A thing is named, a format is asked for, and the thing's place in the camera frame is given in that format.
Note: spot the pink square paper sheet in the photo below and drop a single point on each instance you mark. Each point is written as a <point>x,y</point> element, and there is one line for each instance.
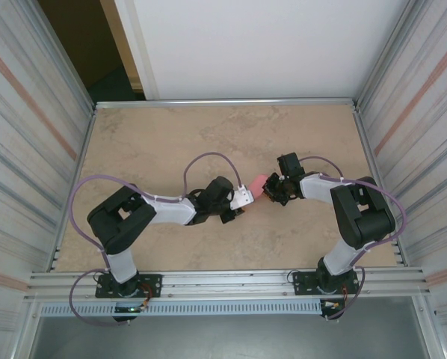
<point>256,185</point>

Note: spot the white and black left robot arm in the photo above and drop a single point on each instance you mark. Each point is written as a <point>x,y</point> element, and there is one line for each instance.
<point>122,224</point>

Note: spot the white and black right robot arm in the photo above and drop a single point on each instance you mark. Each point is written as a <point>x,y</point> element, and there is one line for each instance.
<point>365,217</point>

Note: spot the brown wooden door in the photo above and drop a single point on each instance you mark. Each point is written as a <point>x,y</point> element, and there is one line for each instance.
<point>77,37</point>

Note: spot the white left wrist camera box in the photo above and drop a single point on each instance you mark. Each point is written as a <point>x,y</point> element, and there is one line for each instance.
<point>241,198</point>

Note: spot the long aluminium mounting rail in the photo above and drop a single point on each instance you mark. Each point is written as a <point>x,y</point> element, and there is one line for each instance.
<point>227,282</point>

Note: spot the aluminium table side rail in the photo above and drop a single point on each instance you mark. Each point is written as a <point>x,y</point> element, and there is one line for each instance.
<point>86,138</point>
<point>363,138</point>

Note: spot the aluminium table edge rail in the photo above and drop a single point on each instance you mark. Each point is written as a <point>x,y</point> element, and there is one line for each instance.
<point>227,101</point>

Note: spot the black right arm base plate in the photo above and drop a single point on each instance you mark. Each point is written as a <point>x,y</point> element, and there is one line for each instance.
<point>302,282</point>

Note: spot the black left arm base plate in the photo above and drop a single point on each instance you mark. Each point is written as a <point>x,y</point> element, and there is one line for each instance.
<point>152,282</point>

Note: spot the aluminium corner post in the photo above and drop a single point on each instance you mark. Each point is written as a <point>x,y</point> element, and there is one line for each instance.
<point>66,56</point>
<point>387,56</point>

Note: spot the white door frame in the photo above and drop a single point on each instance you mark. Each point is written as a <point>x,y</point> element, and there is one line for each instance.
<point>137,45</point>

